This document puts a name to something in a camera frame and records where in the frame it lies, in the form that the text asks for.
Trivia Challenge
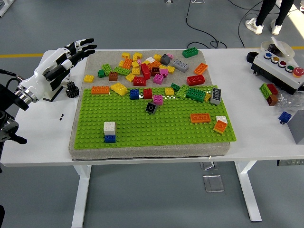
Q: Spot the white push-button control box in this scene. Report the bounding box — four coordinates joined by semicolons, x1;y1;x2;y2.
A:
251;51;304;95

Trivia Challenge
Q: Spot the white table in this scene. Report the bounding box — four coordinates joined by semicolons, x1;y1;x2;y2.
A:
0;48;304;223

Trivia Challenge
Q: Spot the green studded baseplate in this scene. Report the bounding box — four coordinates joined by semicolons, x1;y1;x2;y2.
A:
74;85;238;150

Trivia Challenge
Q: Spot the light green long brick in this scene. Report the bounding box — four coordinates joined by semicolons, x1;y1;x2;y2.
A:
113;66;132;76

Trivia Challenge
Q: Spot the red long brick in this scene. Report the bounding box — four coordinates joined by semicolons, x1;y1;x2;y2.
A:
186;74;206;86

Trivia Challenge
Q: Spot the clear plastic bag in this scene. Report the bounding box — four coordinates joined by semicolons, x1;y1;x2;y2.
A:
275;91;304;113

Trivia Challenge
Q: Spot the grey box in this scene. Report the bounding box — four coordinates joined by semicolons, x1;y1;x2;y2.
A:
286;109;304;145

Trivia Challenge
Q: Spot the dark green long brick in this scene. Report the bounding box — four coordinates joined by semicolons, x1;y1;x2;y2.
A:
185;87;207;103

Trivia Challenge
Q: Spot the grey long brick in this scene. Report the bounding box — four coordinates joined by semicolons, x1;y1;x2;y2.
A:
171;58;190;73
209;87;222;105

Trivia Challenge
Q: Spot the grey-brown foam mat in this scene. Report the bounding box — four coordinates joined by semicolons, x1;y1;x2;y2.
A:
68;49;231;162

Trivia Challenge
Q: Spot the yellow curved brick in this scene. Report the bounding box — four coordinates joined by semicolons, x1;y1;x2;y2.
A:
110;82;129;96

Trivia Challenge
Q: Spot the beige switch box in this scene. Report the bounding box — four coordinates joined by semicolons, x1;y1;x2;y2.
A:
42;85;64;103

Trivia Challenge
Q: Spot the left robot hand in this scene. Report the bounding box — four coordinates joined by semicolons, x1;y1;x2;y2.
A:
20;38;98;102

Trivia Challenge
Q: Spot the orange and yellow brick stack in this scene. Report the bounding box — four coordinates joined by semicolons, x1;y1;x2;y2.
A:
213;119;228;134

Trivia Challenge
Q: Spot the orange flat brick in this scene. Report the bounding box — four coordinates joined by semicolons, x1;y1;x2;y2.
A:
190;113;211;124

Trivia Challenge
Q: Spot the person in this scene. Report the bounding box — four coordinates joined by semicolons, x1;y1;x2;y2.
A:
245;0;295;36

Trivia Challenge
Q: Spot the black gear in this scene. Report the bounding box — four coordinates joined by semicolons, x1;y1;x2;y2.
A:
65;81;80;98

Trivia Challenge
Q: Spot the black floor cable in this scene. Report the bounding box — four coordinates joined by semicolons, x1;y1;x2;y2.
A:
185;0;223;50
238;0;264;49

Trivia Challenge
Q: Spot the orange long brick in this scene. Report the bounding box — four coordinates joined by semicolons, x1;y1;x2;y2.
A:
91;85;111;95

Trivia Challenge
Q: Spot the clear round container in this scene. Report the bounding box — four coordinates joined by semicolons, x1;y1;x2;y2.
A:
260;36;296;60

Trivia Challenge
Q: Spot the red tall brick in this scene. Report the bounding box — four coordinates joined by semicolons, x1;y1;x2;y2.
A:
140;63;152;80

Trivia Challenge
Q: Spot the table control panel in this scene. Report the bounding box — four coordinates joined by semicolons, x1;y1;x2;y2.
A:
276;158;304;166

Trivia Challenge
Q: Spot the white furniture base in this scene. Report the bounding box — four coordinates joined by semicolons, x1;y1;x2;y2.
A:
0;0;13;18

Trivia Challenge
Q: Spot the black ring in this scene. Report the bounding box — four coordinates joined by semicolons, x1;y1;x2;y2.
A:
246;51;260;64

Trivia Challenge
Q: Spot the blue brick keychain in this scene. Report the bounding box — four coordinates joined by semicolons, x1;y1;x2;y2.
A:
278;111;292;125

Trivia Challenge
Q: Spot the white square brick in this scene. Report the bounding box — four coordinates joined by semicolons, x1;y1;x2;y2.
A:
104;121;116;136

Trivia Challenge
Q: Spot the clear floor plate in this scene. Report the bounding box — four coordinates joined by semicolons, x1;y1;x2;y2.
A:
199;161;219;171
202;174;225;193

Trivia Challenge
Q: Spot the dark small part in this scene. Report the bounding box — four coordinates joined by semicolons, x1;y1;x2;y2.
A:
267;43;280;54

